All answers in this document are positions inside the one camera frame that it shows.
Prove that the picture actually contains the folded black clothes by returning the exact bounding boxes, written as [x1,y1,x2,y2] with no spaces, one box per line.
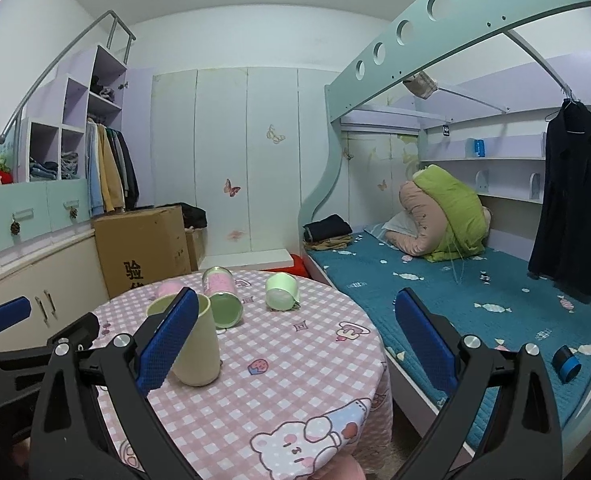
[302,214,353,242]

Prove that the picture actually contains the red cloth item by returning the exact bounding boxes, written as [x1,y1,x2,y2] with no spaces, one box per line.
[290,254,313,279]

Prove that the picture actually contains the small cardboard box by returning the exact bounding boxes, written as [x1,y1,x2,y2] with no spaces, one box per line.
[186,227,207,272]

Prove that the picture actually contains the black clothing pile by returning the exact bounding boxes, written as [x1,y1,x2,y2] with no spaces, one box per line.
[174,203,208,231]

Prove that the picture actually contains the pink checkered tablecloth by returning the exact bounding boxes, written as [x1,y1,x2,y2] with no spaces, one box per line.
[88,269,394,480]

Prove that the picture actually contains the hanging black coat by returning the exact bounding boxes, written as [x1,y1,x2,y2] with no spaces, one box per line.
[527,99,591,307]

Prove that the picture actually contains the white pillow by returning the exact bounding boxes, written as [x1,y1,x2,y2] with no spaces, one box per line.
[382,210,417,242]

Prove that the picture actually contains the light green cup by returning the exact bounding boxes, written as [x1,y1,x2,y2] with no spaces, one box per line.
[266,273,300,312]

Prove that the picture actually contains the hanging grey bag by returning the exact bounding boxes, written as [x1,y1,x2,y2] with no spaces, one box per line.
[403,72,437,99]

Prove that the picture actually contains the teal bunk bed frame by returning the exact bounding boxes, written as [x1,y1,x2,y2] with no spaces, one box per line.
[297,0,591,466]

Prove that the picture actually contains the large cardboard box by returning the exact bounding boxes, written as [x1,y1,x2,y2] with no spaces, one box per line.
[94,204,192,300]

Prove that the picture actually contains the folded khaki clothes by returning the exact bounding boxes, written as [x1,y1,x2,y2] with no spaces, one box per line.
[304,236,354,252]

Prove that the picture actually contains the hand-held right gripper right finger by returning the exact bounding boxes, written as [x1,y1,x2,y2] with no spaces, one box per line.
[394,287,564,480]

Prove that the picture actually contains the blue candy print bedsheet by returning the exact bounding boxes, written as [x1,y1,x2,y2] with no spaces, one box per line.
[307,231,591,450]

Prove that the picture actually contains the white wall shelves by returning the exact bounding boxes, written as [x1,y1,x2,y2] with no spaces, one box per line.
[419,129,547,205]

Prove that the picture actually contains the dark clothes on shelf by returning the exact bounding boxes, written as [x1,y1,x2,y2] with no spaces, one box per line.
[89,75,122,104]

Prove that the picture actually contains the hanging clothes row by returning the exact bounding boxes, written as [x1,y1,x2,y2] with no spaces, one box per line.
[85,119,140,217]

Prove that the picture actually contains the grey metal handrail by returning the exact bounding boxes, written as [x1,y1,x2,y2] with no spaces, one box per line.
[0,10,137,144]

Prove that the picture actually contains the purple stair shelf unit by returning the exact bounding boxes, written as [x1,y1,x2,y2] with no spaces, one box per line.
[18,44,129,184]

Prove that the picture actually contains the white curved cabinet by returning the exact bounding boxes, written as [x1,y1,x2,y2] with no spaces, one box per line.
[0,231,109,357]

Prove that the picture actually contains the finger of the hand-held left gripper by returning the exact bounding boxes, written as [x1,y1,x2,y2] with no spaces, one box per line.
[50,312,100,353]
[0,296,32,357]

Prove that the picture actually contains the green and pink rolled quilt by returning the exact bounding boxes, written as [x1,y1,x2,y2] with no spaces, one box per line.
[399,165,492,263]

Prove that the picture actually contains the blue tape roll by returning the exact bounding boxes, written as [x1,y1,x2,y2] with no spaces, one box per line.
[551,344,583,384]

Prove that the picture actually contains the pink and green cup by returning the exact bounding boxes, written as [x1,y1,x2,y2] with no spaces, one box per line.
[202,267,245,330]

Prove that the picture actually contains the white low platform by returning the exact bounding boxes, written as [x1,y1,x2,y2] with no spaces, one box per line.
[198,248,293,271]

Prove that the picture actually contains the teal drawer cabinet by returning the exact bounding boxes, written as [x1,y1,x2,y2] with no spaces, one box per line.
[0,177,94,269]

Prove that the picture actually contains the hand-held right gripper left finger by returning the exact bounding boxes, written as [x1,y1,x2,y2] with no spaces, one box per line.
[30,288,202,480]

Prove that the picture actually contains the white wardrobe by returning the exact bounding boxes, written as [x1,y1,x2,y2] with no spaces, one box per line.
[152,66,345,262]

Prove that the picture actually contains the cream cup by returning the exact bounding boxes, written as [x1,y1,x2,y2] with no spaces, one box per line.
[146,292,221,387]

